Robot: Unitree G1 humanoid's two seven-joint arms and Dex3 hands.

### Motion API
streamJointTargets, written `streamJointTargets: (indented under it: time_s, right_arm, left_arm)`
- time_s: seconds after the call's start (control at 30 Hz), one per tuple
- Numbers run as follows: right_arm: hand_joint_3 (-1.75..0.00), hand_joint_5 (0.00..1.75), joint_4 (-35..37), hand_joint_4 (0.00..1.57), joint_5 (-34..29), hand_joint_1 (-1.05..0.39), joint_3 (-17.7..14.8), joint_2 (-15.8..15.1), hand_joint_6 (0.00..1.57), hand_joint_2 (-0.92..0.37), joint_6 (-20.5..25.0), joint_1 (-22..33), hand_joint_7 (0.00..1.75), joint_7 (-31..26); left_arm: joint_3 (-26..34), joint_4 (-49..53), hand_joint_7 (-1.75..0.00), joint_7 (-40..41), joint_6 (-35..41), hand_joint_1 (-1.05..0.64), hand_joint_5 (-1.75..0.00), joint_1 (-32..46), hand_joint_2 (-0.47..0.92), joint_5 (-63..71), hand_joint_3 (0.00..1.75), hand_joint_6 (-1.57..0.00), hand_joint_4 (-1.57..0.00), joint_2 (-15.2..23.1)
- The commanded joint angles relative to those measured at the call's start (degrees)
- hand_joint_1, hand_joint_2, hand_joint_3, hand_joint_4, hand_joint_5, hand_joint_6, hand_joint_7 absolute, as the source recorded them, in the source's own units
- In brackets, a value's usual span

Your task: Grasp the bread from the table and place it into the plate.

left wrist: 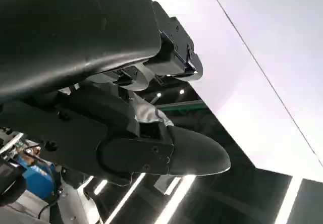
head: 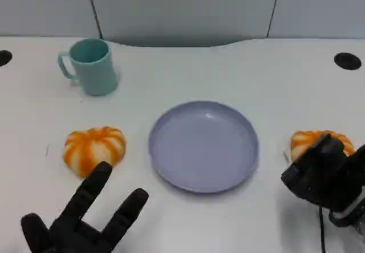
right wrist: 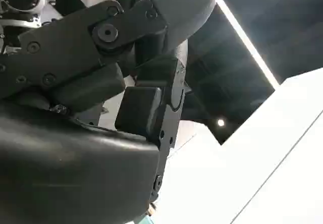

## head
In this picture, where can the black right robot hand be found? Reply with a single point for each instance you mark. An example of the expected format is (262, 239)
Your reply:
(316, 176)

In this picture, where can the lilac plate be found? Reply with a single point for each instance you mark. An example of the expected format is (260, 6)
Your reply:
(204, 146)

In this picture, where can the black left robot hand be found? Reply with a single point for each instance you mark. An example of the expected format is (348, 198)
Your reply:
(71, 230)

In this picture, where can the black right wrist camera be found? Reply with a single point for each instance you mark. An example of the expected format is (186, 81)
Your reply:
(358, 161)

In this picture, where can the pale green mug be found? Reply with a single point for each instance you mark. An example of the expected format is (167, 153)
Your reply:
(92, 67)

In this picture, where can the grey partition panel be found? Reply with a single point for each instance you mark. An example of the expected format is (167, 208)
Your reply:
(319, 6)
(42, 6)
(182, 10)

